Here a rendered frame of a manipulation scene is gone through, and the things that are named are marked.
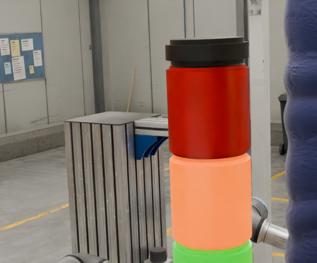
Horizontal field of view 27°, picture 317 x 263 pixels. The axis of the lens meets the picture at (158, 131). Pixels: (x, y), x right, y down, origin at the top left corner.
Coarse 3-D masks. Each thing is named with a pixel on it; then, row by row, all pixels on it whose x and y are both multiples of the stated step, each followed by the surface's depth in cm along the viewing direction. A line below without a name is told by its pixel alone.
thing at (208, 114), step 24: (168, 72) 39; (192, 72) 37; (216, 72) 37; (240, 72) 38; (168, 96) 39; (192, 96) 37; (216, 96) 37; (240, 96) 38; (168, 120) 39; (192, 120) 38; (216, 120) 37; (240, 120) 38; (192, 144) 38; (216, 144) 38; (240, 144) 38
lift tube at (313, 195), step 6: (288, 54) 175; (294, 54) 171; (306, 54) 167; (312, 54) 166; (294, 138) 175; (312, 138) 170; (294, 144) 175; (300, 144) 173; (312, 144) 170; (312, 192) 172; (300, 198) 175; (306, 198) 174; (312, 198) 172; (306, 234) 175; (312, 234) 174
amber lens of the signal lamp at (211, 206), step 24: (192, 168) 38; (216, 168) 38; (240, 168) 38; (192, 192) 38; (216, 192) 38; (240, 192) 39; (192, 216) 39; (216, 216) 38; (240, 216) 39; (192, 240) 39; (216, 240) 39; (240, 240) 39
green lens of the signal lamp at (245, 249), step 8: (248, 240) 41; (176, 248) 40; (184, 248) 40; (192, 248) 40; (232, 248) 40; (240, 248) 39; (248, 248) 40; (176, 256) 40; (184, 256) 40; (192, 256) 39; (200, 256) 39; (208, 256) 39; (216, 256) 39; (224, 256) 39; (232, 256) 39; (240, 256) 39; (248, 256) 40
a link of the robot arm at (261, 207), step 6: (252, 198) 251; (258, 198) 253; (252, 204) 245; (258, 204) 248; (264, 204) 252; (258, 210) 244; (264, 210) 249; (264, 216) 248; (252, 246) 252; (252, 252) 254
